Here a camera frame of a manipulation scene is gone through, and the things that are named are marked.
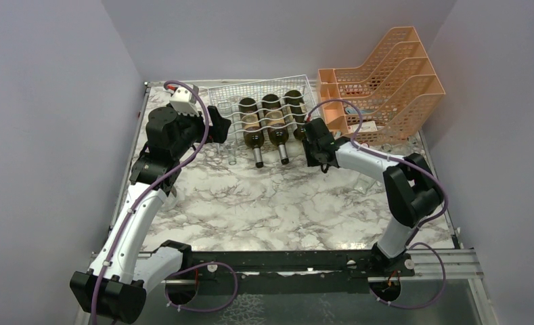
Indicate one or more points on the clear glass bottle tall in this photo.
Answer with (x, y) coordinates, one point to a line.
(229, 147)

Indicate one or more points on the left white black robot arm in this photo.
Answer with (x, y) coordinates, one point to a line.
(116, 284)

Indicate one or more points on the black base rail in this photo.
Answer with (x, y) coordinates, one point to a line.
(280, 272)

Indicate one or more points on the green wine bottle dark label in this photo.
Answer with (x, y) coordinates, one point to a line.
(294, 100)

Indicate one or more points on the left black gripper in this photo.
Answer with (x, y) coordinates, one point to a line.
(218, 132)

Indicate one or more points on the green wine bottle white label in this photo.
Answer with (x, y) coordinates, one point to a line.
(276, 125)

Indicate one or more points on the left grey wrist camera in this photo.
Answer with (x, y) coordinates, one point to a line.
(182, 101)

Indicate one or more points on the clear bottle silver cap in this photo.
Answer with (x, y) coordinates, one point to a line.
(171, 200)

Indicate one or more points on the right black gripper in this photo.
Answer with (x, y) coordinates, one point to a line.
(310, 160)

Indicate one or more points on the green Primitivo wine bottle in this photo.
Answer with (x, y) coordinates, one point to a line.
(253, 135)

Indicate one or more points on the blue item in organizer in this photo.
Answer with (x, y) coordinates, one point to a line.
(350, 110)

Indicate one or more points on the white wire wine rack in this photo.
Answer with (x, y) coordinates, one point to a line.
(256, 90)

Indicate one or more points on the peach plastic file organizer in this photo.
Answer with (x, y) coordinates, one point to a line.
(396, 87)

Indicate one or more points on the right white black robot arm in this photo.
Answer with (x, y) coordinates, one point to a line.
(411, 190)

